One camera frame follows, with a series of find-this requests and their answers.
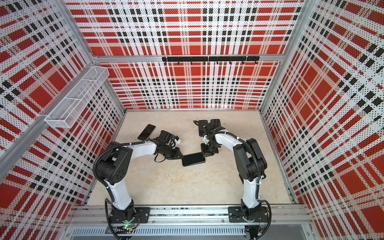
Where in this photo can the aluminium front rail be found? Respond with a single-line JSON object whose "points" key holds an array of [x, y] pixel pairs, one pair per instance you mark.
{"points": [[285, 222]]}

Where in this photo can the white wire mesh shelf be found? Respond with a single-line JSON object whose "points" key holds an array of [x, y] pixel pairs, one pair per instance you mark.
{"points": [[69, 109]]}

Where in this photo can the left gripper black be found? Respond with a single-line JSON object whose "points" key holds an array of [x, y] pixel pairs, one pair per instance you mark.
{"points": [[175, 156]]}

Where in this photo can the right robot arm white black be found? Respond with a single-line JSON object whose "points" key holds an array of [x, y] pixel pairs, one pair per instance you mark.
{"points": [[250, 161]]}

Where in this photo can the black hook rail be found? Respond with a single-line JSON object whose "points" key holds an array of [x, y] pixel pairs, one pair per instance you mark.
{"points": [[212, 59]]}

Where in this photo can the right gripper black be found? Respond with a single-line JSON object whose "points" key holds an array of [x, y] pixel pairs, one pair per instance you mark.
{"points": [[206, 152]]}

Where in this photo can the black smartphone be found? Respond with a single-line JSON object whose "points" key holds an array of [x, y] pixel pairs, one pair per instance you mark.
{"points": [[193, 159], [146, 133], [216, 123], [202, 127]]}

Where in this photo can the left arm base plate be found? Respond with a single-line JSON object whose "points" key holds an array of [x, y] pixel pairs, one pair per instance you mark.
{"points": [[129, 216]]}

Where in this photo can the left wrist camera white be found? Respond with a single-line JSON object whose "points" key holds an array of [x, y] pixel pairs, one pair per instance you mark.
{"points": [[175, 140]]}

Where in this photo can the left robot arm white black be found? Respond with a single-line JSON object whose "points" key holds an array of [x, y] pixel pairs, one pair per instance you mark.
{"points": [[111, 167]]}

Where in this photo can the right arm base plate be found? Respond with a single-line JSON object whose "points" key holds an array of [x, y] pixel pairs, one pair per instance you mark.
{"points": [[244, 215]]}

